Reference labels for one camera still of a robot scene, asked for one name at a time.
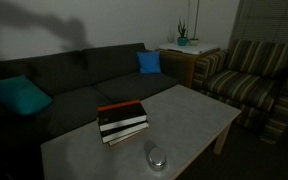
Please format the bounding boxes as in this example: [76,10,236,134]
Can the silver metal tin with lid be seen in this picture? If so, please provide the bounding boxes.
[148,147,167,169]

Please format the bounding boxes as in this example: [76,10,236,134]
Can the blue throw pillow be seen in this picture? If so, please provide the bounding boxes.
[137,51,161,74]

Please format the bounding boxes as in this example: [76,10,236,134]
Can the top black book orange spine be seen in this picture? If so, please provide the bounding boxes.
[97,100,147,131]

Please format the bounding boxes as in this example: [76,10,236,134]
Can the wooden side table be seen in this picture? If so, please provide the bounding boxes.
[159,48,219,88]

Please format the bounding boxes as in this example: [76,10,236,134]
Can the grey coffee table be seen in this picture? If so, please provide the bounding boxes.
[41,85,240,180]

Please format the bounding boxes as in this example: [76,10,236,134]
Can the middle black book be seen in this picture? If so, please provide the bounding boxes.
[101,122,149,143]

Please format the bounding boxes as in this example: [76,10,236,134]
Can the bottom orange book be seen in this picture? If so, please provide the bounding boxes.
[108,129,146,146]

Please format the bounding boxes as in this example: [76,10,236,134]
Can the teal plant pot with plant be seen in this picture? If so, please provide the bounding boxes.
[177,20,188,46]

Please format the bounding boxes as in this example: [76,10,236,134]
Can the dark grey fabric sofa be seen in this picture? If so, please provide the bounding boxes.
[0,43,178,180]

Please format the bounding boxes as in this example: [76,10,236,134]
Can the small white plant pot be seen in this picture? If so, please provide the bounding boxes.
[189,38,199,46]

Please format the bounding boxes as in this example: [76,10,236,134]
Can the white board on side table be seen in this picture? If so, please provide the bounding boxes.
[159,42,218,55]

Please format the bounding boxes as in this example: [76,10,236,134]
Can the striped armchair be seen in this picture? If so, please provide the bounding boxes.
[192,39,288,144]

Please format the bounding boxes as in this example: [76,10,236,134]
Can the teal throw pillow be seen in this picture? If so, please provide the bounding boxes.
[0,75,53,115]

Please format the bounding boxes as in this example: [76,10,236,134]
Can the window blinds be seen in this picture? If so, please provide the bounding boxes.
[231,0,288,43]

